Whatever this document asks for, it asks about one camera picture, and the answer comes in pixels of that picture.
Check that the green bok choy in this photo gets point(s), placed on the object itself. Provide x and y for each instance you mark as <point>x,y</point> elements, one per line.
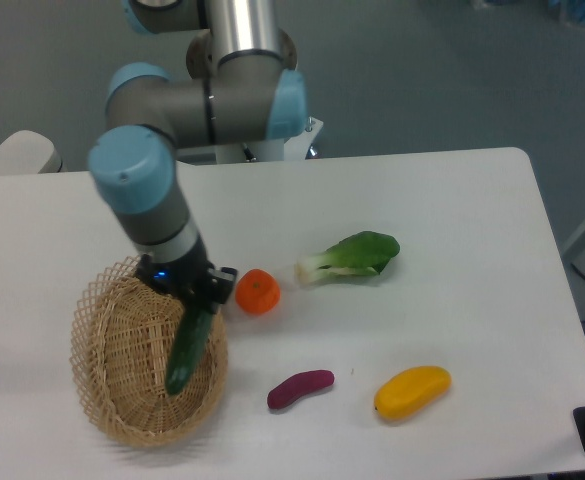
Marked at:
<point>364,254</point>

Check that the green cucumber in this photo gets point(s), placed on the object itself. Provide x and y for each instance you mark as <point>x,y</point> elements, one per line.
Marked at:
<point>188,347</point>

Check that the yellow mango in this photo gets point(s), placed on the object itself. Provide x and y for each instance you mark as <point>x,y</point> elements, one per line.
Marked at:
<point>410,391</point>

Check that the purple sweet potato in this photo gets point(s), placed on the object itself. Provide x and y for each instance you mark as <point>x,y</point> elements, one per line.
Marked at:
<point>298,386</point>

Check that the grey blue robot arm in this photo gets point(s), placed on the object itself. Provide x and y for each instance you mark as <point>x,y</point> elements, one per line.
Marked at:
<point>248,96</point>

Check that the white chair back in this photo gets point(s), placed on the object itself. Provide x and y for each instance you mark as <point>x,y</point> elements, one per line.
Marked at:
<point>28,153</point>

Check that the orange tangerine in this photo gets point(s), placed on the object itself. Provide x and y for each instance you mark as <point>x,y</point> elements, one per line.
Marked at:
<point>257,292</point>

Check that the woven wicker basket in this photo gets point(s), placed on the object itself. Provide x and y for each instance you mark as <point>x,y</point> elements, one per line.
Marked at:
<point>120,340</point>

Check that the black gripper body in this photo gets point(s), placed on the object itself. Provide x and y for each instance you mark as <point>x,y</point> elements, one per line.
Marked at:
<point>190,273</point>

